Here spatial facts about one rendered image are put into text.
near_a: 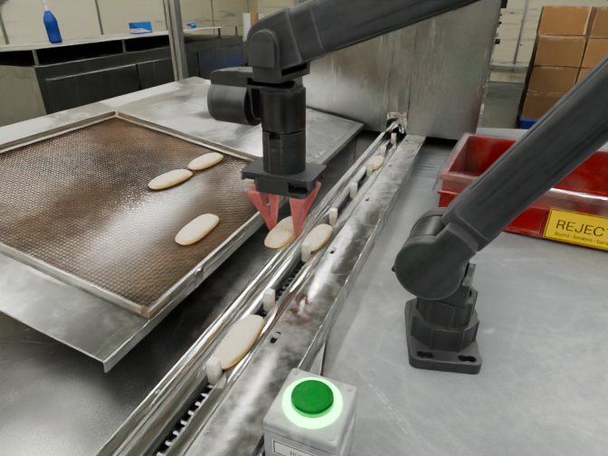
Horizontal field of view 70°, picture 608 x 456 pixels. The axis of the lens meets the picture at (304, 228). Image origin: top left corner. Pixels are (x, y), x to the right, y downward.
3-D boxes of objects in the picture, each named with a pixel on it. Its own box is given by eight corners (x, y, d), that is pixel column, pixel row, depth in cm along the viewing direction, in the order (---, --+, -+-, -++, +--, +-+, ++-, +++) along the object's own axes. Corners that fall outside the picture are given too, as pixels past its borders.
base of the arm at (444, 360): (481, 375, 53) (464, 313, 64) (495, 323, 49) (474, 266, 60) (409, 367, 54) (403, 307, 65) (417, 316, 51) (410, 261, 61)
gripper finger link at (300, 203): (277, 219, 67) (275, 161, 63) (320, 227, 65) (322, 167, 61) (256, 239, 62) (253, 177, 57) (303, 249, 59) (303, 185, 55)
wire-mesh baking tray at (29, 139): (149, 321, 52) (148, 312, 51) (-133, 193, 64) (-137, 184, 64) (305, 177, 93) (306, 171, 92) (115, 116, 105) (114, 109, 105)
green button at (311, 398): (325, 431, 38) (326, 419, 38) (283, 416, 40) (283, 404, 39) (339, 397, 42) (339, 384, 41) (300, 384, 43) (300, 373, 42)
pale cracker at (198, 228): (190, 249, 65) (190, 242, 65) (168, 241, 66) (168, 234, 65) (224, 220, 73) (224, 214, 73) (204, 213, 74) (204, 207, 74)
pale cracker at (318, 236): (318, 254, 72) (318, 248, 72) (297, 250, 74) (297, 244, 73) (337, 228, 81) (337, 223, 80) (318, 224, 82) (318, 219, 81)
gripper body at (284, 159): (261, 167, 64) (260, 117, 61) (327, 177, 61) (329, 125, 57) (240, 183, 59) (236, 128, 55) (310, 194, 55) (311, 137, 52)
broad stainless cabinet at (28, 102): (85, 252, 237) (29, 50, 189) (-44, 220, 271) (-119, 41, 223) (252, 149, 395) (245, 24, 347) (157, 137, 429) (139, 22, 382)
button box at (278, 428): (332, 529, 41) (337, 453, 36) (257, 498, 44) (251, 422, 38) (356, 454, 48) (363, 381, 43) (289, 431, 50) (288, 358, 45)
